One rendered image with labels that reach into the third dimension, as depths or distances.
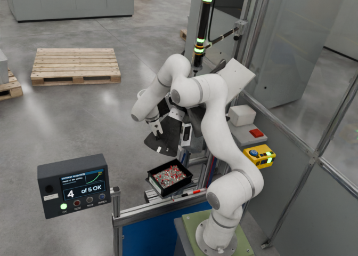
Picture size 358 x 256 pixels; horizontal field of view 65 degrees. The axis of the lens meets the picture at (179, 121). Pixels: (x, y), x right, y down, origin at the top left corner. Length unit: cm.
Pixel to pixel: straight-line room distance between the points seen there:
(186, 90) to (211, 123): 15
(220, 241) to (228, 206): 30
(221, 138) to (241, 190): 19
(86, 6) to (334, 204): 628
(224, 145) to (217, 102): 16
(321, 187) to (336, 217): 19
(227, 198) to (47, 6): 630
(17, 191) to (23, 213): 25
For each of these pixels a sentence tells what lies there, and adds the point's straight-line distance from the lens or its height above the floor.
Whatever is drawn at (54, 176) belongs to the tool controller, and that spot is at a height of 125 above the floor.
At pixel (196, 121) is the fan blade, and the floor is 120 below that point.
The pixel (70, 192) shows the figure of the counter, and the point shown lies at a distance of 122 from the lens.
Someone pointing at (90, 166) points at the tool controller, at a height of 125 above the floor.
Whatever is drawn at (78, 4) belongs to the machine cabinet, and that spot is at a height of 35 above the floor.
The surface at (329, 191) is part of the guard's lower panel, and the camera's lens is 199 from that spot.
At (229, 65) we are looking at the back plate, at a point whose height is 132.
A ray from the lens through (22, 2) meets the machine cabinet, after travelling 682.
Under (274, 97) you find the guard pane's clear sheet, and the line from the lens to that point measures 216.
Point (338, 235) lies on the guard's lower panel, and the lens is 207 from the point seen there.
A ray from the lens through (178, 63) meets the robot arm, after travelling 110.
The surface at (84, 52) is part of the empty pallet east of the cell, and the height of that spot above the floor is 14.
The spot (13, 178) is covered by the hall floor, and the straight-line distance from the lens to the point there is 304.
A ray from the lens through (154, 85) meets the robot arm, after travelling 126.
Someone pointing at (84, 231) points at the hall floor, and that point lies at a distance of 252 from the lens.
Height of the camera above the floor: 209
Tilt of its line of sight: 35 degrees down
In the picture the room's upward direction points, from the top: 8 degrees clockwise
